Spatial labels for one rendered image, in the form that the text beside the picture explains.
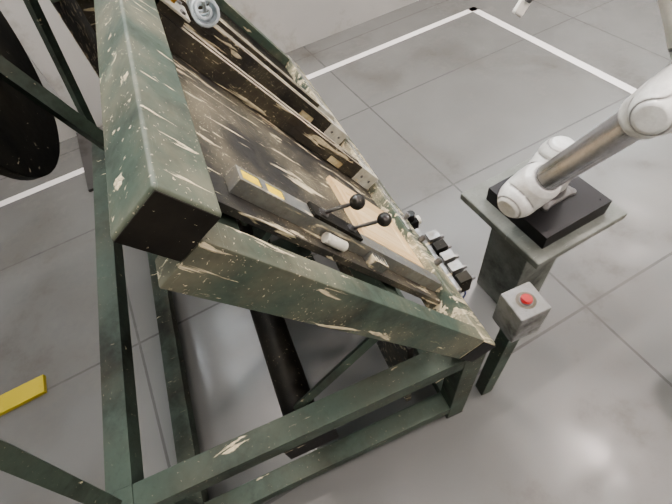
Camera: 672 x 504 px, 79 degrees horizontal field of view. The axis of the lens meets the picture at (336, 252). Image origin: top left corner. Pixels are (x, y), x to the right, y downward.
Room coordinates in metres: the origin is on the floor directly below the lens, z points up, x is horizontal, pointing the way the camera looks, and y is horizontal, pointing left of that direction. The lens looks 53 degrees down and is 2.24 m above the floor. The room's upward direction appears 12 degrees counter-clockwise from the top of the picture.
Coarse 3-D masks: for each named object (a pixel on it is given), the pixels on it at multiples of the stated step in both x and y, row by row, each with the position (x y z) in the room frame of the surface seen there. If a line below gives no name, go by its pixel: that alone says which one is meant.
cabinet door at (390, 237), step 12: (336, 180) 1.10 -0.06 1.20; (336, 192) 1.02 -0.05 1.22; (348, 192) 1.07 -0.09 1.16; (372, 204) 1.13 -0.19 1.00; (348, 216) 0.90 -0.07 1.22; (360, 216) 0.93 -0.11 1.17; (372, 216) 1.01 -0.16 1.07; (360, 228) 0.83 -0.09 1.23; (372, 228) 0.90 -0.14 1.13; (384, 228) 0.98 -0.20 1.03; (396, 228) 1.06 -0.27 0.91; (384, 240) 0.86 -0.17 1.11; (396, 240) 0.94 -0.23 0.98; (396, 252) 0.83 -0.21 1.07; (408, 252) 0.90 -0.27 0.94; (420, 264) 0.86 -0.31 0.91
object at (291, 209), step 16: (240, 176) 0.65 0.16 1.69; (256, 176) 0.69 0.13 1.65; (240, 192) 0.64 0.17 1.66; (256, 192) 0.65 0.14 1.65; (272, 208) 0.65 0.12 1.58; (288, 208) 0.66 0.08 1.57; (304, 208) 0.68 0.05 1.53; (304, 224) 0.66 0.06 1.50; (320, 224) 0.67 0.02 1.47; (352, 240) 0.69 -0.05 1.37; (368, 240) 0.73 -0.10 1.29; (384, 256) 0.70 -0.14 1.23; (400, 256) 0.76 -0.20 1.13; (400, 272) 0.72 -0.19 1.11; (416, 272) 0.73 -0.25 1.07; (432, 288) 0.74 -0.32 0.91
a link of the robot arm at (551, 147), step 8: (560, 136) 1.18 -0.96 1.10; (544, 144) 1.17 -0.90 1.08; (552, 144) 1.15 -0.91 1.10; (560, 144) 1.14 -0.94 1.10; (568, 144) 1.13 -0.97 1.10; (536, 152) 1.18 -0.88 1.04; (544, 152) 1.14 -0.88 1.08; (552, 152) 1.12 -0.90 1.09; (536, 160) 1.13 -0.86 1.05; (544, 160) 1.11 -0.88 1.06; (560, 192) 1.08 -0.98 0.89
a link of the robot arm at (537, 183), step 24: (648, 96) 0.77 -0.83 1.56; (624, 120) 0.81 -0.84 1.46; (648, 120) 0.74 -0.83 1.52; (576, 144) 0.93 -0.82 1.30; (600, 144) 0.85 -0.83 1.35; (624, 144) 0.81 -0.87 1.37; (528, 168) 1.04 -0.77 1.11; (552, 168) 0.95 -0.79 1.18; (576, 168) 0.89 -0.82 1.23; (504, 192) 1.02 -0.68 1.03; (528, 192) 0.97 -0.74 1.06; (552, 192) 0.94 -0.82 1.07
